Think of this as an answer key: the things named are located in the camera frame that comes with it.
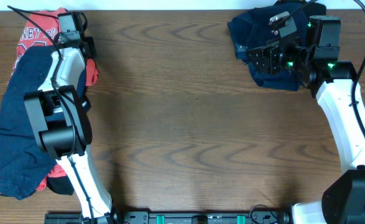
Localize folded black garment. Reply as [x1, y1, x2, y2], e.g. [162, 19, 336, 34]
[274, 0, 326, 18]

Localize folded navy garment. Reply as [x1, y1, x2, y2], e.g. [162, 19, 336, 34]
[228, 2, 313, 91]

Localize green clip on rail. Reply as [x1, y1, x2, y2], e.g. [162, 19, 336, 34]
[156, 215, 165, 224]
[236, 215, 246, 224]

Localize navy blue shorts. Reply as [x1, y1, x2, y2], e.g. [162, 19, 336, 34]
[0, 46, 58, 200]

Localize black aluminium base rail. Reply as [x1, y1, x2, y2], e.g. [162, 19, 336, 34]
[44, 210, 293, 224]

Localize black garment under red shirt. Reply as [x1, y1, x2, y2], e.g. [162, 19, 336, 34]
[46, 94, 92, 195]

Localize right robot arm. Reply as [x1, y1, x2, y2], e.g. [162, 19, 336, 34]
[246, 12, 365, 223]

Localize red printed t-shirt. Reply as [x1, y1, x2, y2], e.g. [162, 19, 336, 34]
[12, 7, 99, 191]

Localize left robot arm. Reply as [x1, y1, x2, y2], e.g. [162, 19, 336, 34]
[24, 11, 115, 224]

